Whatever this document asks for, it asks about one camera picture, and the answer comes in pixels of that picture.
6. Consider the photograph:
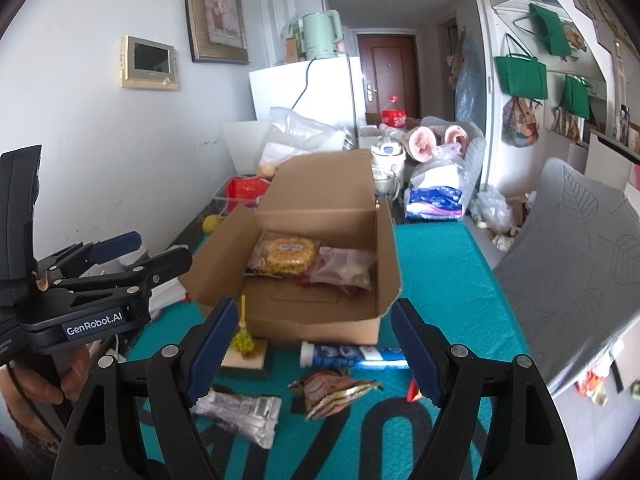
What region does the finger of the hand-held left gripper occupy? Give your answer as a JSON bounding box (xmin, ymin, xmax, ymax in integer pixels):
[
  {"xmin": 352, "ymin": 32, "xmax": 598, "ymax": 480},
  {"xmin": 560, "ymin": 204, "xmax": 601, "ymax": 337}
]
[
  {"xmin": 35, "ymin": 231, "xmax": 143, "ymax": 281},
  {"xmin": 37, "ymin": 247, "xmax": 193, "ymax": 313}
]

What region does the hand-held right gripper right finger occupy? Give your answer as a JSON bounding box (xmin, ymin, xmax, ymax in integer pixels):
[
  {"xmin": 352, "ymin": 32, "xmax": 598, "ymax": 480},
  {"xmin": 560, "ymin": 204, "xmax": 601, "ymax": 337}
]
[{"xmin": 391, "ymin": 299, "xmax": 581, "ymax": 480}]

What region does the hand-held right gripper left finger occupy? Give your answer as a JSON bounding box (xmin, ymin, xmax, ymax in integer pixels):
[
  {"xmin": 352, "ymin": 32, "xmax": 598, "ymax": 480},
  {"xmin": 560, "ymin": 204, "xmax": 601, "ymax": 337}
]
[{"xmin": 52, "ymin": 297, "xmax": 240, "ymax": 480}]

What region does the green yellow lollipop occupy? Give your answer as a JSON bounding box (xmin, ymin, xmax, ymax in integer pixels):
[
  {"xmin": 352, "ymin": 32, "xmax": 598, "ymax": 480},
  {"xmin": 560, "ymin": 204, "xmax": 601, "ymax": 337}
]
[{"xmin": 230, "ymin": 295, "xmax": 257, "ymax": 358}]

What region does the small gold box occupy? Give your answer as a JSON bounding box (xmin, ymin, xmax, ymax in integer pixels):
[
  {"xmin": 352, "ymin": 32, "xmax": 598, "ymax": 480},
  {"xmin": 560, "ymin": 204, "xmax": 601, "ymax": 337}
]
[{"xmin": 220, "ymin": 337, "xmax": 273, "ymax": 380}]

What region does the silver snack packet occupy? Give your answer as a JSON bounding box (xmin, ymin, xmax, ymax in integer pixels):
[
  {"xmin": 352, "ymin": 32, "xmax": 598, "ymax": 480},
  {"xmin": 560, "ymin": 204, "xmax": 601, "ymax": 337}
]
[{"xmin": 191, "ymin": 387, "xmax": 282, "ymax": 450}]

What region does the blue tube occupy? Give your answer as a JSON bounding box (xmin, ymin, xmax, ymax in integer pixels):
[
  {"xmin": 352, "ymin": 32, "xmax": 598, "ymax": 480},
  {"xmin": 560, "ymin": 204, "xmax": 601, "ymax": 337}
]
[{"xmin": 299, "ymin": 341, "xmax": 408, "ymax": 370}]

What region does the dark red snack packet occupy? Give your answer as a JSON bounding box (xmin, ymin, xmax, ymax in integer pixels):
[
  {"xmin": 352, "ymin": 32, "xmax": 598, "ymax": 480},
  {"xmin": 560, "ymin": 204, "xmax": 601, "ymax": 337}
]
[{"xmin": 292, "ymin": 275, "xmax": 363, "ymax": 301}]

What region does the brown striped snack packet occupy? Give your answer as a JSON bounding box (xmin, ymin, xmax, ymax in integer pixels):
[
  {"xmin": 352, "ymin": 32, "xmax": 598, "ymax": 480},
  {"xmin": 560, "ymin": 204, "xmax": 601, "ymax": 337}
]
[{"xmin": 289, "ymin": 369, "xmax": 385, "ymax": 422}]

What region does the brown cardboard box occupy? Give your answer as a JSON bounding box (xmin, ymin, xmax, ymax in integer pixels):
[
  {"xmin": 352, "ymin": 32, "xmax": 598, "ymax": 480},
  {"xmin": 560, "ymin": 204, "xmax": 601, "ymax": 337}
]
[{"xmin": 179, "ymin": 149, "xmax": 402, "ymax": 347}]

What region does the clear plastic snack packet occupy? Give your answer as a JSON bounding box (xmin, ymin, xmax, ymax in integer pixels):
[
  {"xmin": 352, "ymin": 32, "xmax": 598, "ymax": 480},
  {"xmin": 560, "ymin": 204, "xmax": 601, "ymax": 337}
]
[{"xmin": 305, "ymin": 246, "xmax": 377, "ymax": 293}]

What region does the yellow noodle snack packet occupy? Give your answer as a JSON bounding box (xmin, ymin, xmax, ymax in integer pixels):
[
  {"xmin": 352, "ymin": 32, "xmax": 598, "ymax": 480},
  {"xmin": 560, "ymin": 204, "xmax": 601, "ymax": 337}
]
[{"xmin": 246, "ymin": 230, "xmax": 321, "ymax": 277}]

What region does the person's left hand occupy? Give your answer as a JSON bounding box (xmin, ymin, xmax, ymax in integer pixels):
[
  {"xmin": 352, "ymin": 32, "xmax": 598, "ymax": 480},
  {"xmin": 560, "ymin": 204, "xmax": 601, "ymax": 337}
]
[{"xmin": 0, "ymin": 345, "xmax": 92, "ymax": 456}]

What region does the teal printed bubble mat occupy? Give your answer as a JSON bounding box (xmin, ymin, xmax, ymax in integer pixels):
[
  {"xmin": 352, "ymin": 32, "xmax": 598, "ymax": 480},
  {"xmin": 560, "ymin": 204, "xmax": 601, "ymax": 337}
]
[{"xmin": 120, "ymin": 222, "xmax": 531, "ymax": 480}]

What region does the clear plastic container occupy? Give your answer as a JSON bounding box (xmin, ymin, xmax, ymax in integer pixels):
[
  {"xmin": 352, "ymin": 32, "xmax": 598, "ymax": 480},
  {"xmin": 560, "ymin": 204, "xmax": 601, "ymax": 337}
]
[{"xmin": 212, "ymin": 175, "xmax": 273, "ymax": 216}]

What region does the white board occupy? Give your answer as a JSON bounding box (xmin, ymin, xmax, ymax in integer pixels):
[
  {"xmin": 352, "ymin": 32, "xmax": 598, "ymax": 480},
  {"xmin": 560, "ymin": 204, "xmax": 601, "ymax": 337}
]
[{"xmin": 222, "ymin": 120, "xmax": 271, "ymax": 176}]

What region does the blue tissue pack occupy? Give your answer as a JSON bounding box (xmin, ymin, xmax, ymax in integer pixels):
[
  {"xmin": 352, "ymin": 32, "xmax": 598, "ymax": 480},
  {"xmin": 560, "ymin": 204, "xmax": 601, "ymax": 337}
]
[{"xmin": 405, "ymin": 185, "xmax": 467, "ymax": 222}]

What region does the white plastic bag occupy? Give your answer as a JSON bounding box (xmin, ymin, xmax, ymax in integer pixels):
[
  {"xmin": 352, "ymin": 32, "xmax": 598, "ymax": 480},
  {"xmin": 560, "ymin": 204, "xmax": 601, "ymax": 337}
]
[{"xmin": 470, "ymin": 185, "xmax": 516, "ymax": 231}]

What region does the grey chair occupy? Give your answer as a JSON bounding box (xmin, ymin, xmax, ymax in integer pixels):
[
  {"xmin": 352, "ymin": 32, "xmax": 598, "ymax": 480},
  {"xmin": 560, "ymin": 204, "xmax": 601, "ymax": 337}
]
[{"xmin": 492, "ymin": 157, "xmax": 640, "ymax": 396}]

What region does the gold intercom panel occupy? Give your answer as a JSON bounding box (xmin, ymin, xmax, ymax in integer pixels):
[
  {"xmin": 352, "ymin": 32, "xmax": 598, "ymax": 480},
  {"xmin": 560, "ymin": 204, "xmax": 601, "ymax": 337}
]
[{"xmin": 120, "ymin": 36, "xmax": 181, "ymax": 91}]

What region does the clear plastic bag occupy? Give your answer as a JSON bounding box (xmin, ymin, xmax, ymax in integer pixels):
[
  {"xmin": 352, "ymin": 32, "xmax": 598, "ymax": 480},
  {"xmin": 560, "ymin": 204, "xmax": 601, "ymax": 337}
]
[{"xmin": 257, "ymin": 106, "xmax": 353, "ymax": 178}]

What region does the white small appliance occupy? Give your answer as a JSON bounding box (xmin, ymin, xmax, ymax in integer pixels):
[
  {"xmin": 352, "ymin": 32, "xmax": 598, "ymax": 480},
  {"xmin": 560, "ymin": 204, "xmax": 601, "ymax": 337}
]
[{"xmin": 371, "ymin": 135, "xmax": 407, "ymax": 196}]

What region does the plush pig toy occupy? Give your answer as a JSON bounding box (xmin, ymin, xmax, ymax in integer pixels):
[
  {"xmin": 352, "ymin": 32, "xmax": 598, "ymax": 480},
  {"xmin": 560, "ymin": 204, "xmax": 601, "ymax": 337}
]
[{"xmin": 404, "ymin": 116, "xmax": 486, "ymax": 163}]

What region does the cola bottle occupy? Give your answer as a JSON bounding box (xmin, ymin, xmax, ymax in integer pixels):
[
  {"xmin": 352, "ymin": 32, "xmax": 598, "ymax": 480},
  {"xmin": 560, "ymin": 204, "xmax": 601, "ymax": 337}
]
[{"xmin": 381, "ymin": 95, "xmax": 407, "ymax": 130}]

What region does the white fridge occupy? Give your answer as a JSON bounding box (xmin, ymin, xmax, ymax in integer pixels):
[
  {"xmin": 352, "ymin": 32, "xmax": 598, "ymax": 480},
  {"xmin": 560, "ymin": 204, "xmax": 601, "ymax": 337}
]
[{"xmin": 249, "ymin": 56, "xmax": 366, "ymax": 133}]

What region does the patterned cloth bag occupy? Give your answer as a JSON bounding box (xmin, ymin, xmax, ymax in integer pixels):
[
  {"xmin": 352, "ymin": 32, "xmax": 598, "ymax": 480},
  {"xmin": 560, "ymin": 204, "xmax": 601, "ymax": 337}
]
[{"xmin": 501, "ymin": 97, "xmax": 540, "ymax": 148}]

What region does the framed picture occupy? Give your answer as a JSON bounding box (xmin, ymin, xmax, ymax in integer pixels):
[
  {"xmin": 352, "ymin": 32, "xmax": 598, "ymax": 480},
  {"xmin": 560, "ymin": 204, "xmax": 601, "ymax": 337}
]
[{"xmin": 183, "ymin": 0, "xmax": 251, "ymax": 65}]

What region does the hanging plastic bag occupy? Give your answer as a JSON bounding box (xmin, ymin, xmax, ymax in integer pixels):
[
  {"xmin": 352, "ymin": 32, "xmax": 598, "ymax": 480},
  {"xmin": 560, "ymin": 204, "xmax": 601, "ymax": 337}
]
[{"xmin": 452, "ymin": 35, "xmax": 488, "ymax": 123}]

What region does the brown door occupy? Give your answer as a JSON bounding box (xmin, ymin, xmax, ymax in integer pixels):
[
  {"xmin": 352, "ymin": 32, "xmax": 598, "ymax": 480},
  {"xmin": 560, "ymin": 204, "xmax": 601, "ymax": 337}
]
[{"xmin": 356, "ymin": 34, "xmax": 420, "ymax": 121}]

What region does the green kettle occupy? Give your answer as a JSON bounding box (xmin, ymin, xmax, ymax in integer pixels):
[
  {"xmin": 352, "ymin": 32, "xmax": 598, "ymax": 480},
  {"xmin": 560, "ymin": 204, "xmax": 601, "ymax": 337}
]
[{"xmin": 301, "ymin": 10, "xmax": 345, "ymax": 61}]

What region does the black power cable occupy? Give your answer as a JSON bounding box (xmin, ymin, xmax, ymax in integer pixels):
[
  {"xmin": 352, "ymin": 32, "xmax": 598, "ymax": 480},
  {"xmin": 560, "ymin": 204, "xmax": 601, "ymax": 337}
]
[{"xmin": 292, "ymin": 58, "xmax": 318, "ymax": 111}]

